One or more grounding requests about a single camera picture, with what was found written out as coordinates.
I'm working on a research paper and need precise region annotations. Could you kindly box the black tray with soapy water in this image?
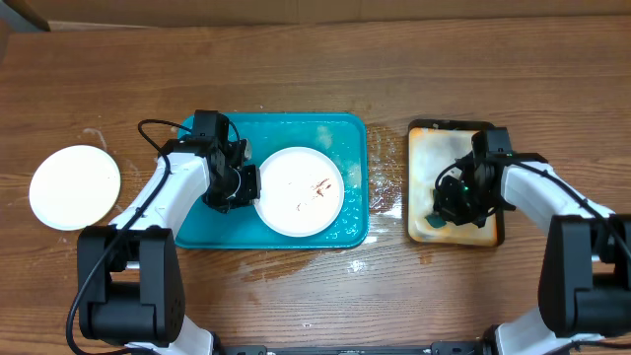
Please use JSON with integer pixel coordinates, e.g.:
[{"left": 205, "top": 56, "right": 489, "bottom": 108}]
[{"left": 406, "top": 119, "right": 505, "bottom": 248}]

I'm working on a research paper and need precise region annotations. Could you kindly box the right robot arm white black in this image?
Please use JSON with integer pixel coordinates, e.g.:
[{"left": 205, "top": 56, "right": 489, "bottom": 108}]
[{"left": 433, "top": 153, "right": 630, "bottom": 354}]

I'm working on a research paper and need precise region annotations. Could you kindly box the white plate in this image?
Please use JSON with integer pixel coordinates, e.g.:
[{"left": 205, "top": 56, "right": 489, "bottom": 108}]
[
  {"left": 254, "top": 147, "right": 344, "bottom": 238},
  {"left": 29, "top": 145, "right": 121, "bottom": 231}
]

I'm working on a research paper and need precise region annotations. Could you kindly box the dark green sponge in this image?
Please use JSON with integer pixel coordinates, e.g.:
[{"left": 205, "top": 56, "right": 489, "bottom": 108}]
[{"left": 425, "top": 213, "right": 447, "bottom": 229}]

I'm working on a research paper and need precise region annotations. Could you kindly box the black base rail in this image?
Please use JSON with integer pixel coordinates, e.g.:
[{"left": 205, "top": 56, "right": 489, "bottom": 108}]
[{"left": 212, "top": 340, "right": 494, "bottom": 355}]

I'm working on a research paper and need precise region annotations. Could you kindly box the white plate bottom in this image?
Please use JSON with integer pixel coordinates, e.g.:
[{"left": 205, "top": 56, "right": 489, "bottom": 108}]
[{"left": 254, "top": 147, "right": 344, "bottom": 238}]

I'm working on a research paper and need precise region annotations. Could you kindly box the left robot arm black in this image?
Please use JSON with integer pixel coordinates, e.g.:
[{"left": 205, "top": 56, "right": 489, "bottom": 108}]
[{"left": 66, "top": 134, "right": 260, "bottom": 354}]

